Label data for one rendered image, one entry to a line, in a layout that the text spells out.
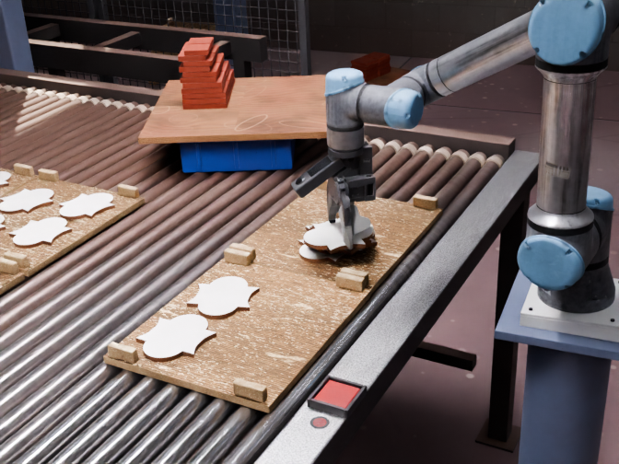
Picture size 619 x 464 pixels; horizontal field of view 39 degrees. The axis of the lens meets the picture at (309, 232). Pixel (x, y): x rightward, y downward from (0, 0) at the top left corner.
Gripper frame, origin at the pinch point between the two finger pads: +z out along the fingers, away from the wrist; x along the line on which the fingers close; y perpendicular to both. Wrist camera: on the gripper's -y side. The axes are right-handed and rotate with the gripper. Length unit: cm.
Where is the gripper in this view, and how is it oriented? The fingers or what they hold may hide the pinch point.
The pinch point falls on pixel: (338, 235)
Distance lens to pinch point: 187.5
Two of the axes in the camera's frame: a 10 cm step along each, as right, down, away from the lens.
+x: -2.8, -4.3, 8.6
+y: 9.6, -1.6, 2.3
